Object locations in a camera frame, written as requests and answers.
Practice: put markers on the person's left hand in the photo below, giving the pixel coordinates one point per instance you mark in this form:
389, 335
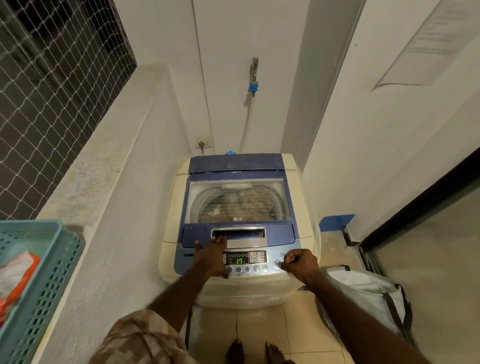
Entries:
210, 258

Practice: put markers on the person's right hand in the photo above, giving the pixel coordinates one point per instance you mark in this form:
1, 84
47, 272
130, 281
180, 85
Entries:
303, 266

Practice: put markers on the person's left little finger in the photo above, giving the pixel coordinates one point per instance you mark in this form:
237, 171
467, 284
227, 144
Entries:
197, 245

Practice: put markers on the person's left thumb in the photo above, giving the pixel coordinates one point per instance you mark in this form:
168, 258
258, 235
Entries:
226, 270

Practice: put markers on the person's right thumb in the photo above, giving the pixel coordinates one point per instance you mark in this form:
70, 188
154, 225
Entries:
287, 265

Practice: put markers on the blue washing machine lid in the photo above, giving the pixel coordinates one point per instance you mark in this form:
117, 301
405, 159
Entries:
240, 163

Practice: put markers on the person's left forearm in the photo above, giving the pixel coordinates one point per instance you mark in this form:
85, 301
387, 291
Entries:
180, 296

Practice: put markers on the person's right forearm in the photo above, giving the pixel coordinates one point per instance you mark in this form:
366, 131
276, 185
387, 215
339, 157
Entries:
356, 322

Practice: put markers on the cream top-load washing machine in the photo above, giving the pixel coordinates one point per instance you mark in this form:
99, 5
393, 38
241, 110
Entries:
168, 262

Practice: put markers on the laundry inside washing machine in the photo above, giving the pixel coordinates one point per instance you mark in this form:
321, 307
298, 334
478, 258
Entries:
243, 206

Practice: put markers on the white laundry bag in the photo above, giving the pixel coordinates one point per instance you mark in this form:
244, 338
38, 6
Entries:
367, 292

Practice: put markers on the person's right foot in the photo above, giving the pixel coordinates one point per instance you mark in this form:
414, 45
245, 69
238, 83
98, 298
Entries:
277, 355

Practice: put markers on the grey power plug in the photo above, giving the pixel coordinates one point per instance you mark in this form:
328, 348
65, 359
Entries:
202, 145

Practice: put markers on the camouflage shorts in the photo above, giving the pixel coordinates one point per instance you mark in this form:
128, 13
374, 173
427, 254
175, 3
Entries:
142, 341

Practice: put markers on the teal plastic basket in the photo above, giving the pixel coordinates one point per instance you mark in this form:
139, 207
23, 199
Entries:
48, 285

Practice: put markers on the orange and white packet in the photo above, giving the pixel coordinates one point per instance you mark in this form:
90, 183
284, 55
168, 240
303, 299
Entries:
17, 275

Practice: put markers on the window with white net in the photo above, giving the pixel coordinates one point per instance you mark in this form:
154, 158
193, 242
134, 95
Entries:
48, 93

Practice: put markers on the white paper notice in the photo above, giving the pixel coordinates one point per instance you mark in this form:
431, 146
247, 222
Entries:
431, 41

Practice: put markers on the white wall socket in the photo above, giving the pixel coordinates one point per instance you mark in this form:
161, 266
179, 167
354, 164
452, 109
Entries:
208, 142

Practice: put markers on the black door frame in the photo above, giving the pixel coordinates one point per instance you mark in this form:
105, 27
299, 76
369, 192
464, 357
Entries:
420, 200

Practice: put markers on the metal wall tap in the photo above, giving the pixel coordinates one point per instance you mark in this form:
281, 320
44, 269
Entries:
254, 69

